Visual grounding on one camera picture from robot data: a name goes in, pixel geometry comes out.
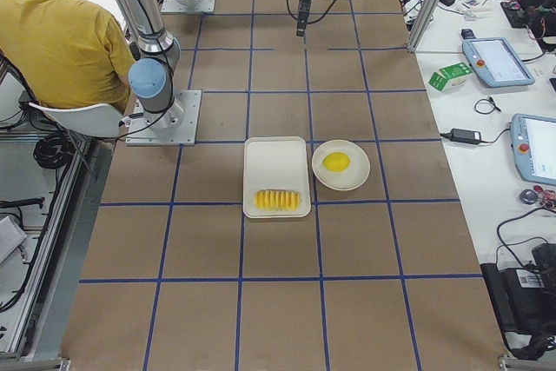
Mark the yellow lemon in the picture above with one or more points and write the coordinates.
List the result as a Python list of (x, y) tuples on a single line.
[(336, 162)]

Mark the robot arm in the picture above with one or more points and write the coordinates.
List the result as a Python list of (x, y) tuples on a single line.
[(151, 77)]

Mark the black smartphone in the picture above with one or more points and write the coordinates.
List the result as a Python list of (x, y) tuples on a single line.
[(447, 3)]

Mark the green and white box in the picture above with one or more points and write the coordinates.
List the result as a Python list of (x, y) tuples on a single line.
[(450, 77)]

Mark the cream rectangular tray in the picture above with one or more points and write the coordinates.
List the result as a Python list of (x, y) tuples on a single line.
[(278, 162)]

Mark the cream round plate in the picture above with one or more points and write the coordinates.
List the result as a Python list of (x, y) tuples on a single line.
[(353, 177)]

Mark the far blue teach pendant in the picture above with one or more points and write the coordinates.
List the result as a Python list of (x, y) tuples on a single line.
[(495, 62)]

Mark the blue teach pendant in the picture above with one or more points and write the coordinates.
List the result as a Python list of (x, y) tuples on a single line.
[(533, 145), (495, 62)]

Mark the sliced yellow fruit toy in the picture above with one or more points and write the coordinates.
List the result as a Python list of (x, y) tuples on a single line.
[(277, 200)]

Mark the black power adapter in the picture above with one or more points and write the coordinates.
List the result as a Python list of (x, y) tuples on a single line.
[(465, 136)]

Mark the white chair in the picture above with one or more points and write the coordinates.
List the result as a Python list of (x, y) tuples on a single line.
[(99, 120)]

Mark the person in yellow shirt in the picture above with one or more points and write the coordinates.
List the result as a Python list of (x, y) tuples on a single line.
[(72, 53)]

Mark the near blue teach pendant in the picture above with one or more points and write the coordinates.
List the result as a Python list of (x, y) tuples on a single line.
[(533, 145)]

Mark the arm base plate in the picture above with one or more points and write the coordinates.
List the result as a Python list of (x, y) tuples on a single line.
[(188, 7), (177, 126)]

